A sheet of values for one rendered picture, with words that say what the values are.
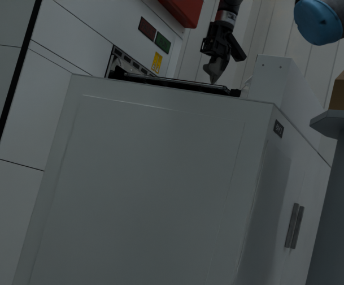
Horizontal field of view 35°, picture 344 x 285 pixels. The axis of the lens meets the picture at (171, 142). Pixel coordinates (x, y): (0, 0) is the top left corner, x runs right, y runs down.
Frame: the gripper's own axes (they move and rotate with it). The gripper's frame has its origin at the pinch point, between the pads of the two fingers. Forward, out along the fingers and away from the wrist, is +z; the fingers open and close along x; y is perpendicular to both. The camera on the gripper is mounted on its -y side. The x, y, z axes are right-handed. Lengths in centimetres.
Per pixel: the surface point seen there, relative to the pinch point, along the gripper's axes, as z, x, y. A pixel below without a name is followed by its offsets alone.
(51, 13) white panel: 4, 7, 66
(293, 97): 10.1, 47.5, 9.7
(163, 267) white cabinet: 62, 39, 32
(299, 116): 12.6, 42.4, -0.1
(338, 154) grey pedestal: 25, 66, 9
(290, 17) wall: -112, -133, -160
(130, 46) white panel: -2.7, -12.5, 29.7
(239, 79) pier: -58, -152, -142
